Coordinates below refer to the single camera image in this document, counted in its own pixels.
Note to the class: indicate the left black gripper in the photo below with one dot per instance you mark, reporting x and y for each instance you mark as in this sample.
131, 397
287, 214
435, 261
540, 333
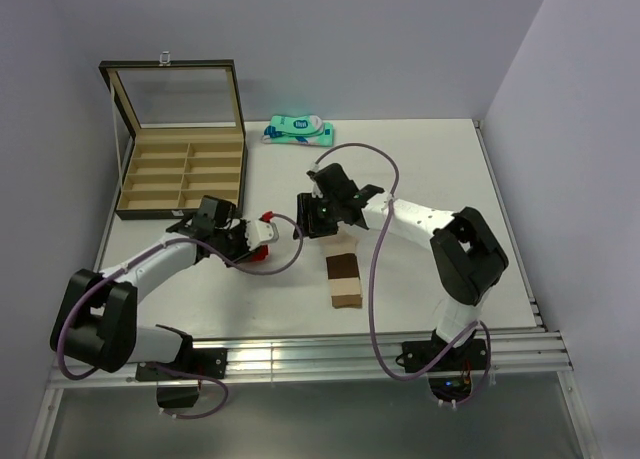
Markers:
240, 228

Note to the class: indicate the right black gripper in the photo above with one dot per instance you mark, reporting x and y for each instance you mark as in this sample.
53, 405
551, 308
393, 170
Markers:
306, 205

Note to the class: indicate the beige brown striped sock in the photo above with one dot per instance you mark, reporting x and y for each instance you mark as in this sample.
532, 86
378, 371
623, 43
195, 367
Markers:
343, 272

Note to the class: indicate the red sock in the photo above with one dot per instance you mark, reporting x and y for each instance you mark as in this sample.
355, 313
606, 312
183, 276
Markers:
260, 254

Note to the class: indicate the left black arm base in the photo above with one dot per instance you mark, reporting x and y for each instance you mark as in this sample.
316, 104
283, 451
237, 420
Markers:
179, 384

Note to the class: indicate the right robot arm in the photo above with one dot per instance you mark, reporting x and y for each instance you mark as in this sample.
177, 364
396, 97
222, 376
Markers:
468, 257

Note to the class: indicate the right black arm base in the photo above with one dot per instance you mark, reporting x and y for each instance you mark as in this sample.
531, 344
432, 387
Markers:
459, 364

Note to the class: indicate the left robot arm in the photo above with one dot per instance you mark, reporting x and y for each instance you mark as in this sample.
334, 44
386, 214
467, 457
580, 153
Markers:
97, 322

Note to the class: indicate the teal patterned folded socks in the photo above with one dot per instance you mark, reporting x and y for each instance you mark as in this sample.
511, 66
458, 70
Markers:
308, 130

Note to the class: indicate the black compartment organizer box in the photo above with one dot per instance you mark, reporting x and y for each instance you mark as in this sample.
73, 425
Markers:
188, 138

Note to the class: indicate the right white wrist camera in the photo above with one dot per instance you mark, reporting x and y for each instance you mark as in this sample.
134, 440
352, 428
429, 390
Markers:
311, 173

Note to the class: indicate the aluminium front rail frame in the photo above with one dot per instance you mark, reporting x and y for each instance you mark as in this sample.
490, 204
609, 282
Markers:
307, 381

